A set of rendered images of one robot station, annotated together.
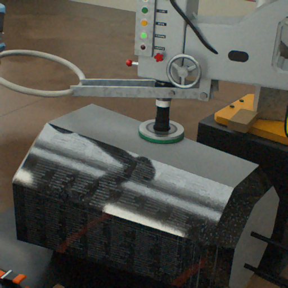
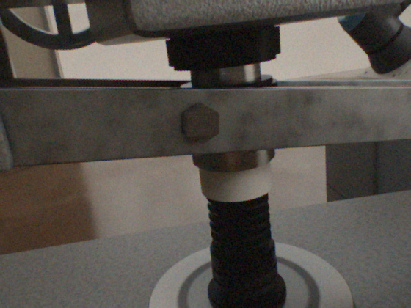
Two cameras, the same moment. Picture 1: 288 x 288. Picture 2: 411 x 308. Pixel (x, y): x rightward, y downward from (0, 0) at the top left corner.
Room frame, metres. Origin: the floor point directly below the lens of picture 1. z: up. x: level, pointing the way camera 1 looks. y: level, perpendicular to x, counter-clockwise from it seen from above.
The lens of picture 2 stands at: (2.36, -0.32, 1.12)
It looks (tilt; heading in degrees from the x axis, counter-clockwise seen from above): 17 degrees down; 143
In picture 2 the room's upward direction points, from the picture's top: 7 degrees counter-clockwise
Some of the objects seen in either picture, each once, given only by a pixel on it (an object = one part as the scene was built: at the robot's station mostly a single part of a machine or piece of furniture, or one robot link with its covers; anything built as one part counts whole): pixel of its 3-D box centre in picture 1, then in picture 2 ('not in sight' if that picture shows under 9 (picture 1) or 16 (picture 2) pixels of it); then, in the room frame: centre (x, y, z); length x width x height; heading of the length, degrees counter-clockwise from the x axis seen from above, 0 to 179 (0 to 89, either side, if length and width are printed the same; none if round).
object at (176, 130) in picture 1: (161, 129); (246, 295); (2.09, -0.09, 0.85); 0.21 x 0.21 x 0.01
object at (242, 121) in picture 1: (243, 120); not in sight; (2.36, -0.53, 0.81); 0.20 x 0.10 x 0.05; 152
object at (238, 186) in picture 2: (163, 100); (234, 170); (2.09, -0.09, 1.00); 0.07 x 0.07 x 0.04
